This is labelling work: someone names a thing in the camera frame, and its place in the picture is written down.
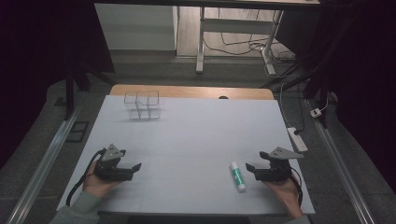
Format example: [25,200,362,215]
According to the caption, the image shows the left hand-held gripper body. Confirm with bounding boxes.
[92,143,135,182]

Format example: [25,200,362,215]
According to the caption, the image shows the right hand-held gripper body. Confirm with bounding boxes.
[254,147,304,184]

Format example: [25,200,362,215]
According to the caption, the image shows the white and green glue stick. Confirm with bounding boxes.
[230,161,248,193]

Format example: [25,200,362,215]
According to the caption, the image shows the clear acrylic organiser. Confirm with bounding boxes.
[123,90,163,121]

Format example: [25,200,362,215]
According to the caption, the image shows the person's left hand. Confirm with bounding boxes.
[82,161,123,200]

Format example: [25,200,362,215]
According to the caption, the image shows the person's right hand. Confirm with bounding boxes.
[263,177,304,219]

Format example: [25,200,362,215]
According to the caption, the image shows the white power strip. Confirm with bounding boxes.
[286,126,309,153]

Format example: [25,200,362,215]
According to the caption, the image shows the dark floor socket cover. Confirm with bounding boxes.
[65,120,91,144]

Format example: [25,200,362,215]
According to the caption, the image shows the white table mat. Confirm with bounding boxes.
[56,94,316,217]

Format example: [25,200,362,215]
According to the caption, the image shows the black stand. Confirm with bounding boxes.
[261,62,331,129]
[64,60,118,121]

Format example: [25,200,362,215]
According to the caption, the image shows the wooden table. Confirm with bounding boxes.
[108,84,276,101]

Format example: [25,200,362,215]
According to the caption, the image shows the dark curtain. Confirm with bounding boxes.
[0,0,116,171]
[275,0,396,194]

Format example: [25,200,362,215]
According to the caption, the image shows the white cabinet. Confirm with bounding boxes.
[93,3,179,51]

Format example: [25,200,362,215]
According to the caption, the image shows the white-legged desk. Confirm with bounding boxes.
[195,0,321,76]

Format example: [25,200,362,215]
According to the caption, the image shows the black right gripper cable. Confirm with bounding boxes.
[289,167,304,207]

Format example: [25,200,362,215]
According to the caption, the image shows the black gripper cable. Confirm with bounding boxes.
[65,147,107,208]
[289,167,304,207]

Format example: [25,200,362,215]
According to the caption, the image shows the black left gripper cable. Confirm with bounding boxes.
[65,147,107,208]

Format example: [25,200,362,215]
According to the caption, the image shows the white cable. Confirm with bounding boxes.
[278,81,293,129]

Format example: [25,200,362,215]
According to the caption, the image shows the aluminium rail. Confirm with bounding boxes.
[305,98,378,224]
[6,105,82,224]

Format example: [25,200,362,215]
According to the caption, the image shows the black floor cables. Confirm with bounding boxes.
[204,7,297,63]

